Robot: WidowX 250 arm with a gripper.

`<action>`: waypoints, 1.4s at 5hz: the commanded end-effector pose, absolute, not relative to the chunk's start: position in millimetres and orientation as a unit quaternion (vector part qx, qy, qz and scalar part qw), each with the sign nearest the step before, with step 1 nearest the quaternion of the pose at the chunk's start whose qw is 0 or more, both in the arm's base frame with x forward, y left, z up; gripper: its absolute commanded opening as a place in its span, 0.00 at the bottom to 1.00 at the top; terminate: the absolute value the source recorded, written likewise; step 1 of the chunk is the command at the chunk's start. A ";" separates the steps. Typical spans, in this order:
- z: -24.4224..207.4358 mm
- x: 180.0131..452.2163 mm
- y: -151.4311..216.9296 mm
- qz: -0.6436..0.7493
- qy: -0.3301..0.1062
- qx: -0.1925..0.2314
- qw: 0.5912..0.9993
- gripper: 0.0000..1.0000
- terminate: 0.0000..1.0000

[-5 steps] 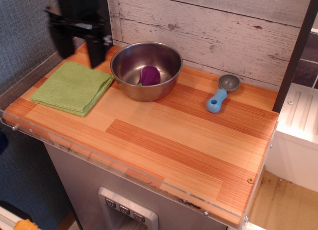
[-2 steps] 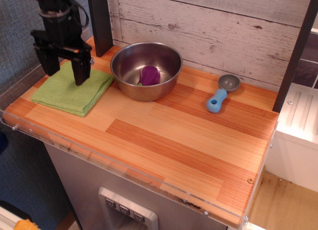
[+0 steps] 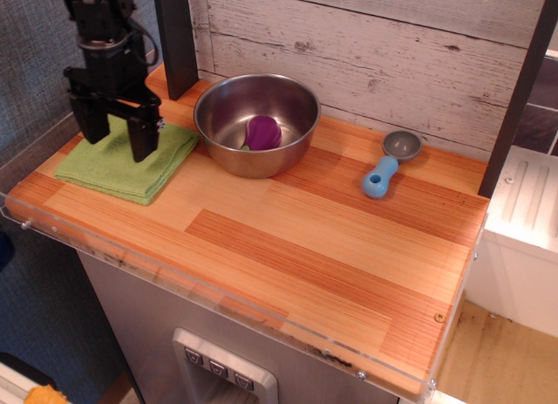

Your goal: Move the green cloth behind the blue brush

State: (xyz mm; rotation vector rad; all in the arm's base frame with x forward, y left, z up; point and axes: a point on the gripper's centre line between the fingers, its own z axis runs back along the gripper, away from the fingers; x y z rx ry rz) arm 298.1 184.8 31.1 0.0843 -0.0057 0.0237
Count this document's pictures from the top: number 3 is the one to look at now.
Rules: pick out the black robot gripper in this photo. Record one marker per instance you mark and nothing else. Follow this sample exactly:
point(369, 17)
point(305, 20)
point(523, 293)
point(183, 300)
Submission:
point(113, 81)

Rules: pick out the green cloth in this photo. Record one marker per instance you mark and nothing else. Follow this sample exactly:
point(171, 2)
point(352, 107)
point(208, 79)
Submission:
point(108, 165)

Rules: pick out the stainless steel bowl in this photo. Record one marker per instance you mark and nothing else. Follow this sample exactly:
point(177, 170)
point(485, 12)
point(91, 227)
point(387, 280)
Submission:
point(223, 111)

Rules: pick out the blue grey scoop brush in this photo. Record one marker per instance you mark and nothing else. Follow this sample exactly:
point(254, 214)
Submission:
point(398, 147)

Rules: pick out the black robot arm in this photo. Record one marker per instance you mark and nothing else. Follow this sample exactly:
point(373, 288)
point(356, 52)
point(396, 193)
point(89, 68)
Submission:
point(107, 24)

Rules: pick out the purple toy eggplant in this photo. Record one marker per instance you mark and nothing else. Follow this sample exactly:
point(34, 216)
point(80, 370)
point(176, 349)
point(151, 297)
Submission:
point(262, 133)

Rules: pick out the grey toy fridge cabinet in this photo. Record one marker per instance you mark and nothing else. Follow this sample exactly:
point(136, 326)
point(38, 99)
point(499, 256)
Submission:
point(143, 317)

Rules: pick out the silver dispenser button panel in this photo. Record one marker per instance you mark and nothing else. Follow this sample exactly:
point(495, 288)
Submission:
point(213, 374)

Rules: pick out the orange object bottom left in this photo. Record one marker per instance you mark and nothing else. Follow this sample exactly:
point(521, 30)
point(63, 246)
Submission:
point(45, 395)

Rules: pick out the white toy sink unit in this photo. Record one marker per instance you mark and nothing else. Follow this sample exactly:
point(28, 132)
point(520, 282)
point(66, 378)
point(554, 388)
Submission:
point(515, 273)

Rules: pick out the dark left frame post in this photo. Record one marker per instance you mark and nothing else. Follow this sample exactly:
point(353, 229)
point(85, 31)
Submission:
point(177, 44)

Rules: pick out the dark frame post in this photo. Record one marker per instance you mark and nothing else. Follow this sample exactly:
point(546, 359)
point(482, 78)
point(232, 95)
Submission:
point(536, 52)
point(177, 44)

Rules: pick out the dark right frame post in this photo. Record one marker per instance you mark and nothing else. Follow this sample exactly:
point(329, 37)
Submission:
point(536, 52)

